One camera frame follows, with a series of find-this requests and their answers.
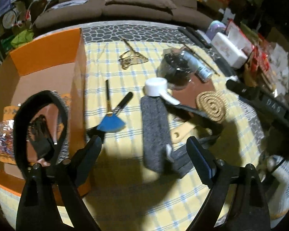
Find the shiny foil candy bag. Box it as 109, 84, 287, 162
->
0, 119, 14, 158

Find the orange knit towel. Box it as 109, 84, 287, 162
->
0, 90, 71, 168

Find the black hair clip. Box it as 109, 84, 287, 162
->
28, 114, 54, 162

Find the brown plastic packet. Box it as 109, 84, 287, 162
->
27, 103, 60, 167

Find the white tissue box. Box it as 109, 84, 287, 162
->
211, 32, 247, 69

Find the white spray bottle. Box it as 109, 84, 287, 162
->
182, 50, 213, 82

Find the orange cardboard box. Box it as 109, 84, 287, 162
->
0, 27, 92, 206

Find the blue fan brush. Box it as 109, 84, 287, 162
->
87, 92, 134, 142

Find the long thin black brush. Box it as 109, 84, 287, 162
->
178, 40, 220, 76

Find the black remote control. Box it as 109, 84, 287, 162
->
178, 27, 211, 49

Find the clear dome black container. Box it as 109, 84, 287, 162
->
156, 48, 193, 90

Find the grey knit headband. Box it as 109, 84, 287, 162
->
140, 95, 223, 178

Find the white scoop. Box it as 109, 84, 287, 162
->
144, 77, 180, 105

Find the gold hair claw clip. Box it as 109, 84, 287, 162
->
119, 38, 149, 70

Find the brown sofa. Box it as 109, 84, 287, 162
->
35, 0, 213, 30

